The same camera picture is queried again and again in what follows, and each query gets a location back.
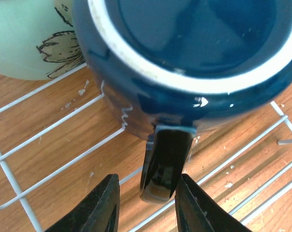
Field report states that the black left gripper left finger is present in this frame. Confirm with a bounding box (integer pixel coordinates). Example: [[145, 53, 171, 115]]
[[46, 174, 120, 232]]

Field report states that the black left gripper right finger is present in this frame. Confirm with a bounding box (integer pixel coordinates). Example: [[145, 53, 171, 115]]
[[175, 174, 250, 232]]

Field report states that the dark blue ceramic mug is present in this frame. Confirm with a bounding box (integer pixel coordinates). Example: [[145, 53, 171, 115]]
[[72, 0, 292, 203]]

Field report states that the green floral ceramic bowl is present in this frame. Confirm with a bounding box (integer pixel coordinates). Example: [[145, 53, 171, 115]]
[[0, 0, 85, 81]]

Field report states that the white wire dish rack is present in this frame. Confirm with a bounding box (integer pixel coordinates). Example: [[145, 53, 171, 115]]
[[0, 68, 292, 232]]

